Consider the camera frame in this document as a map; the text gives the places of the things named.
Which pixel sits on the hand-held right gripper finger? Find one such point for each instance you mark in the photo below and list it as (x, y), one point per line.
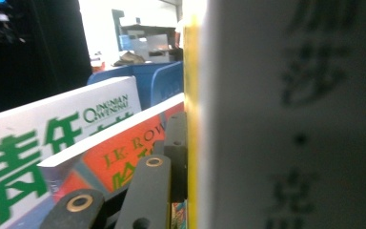
(176, 149)

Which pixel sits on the teal and orange book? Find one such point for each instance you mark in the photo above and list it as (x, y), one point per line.
(124, 152)

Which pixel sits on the blue three-slot file rack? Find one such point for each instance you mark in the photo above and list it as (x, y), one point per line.
(158, 82)

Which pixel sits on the yellow book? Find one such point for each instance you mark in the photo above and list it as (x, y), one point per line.
(251, 95)

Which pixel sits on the white book with picture grid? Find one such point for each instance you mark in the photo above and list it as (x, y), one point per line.
(44, 133)

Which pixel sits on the cluttered background desk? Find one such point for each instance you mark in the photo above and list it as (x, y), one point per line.
(146, 41)

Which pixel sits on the black curtain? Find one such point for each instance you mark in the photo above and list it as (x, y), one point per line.
(28, 47)

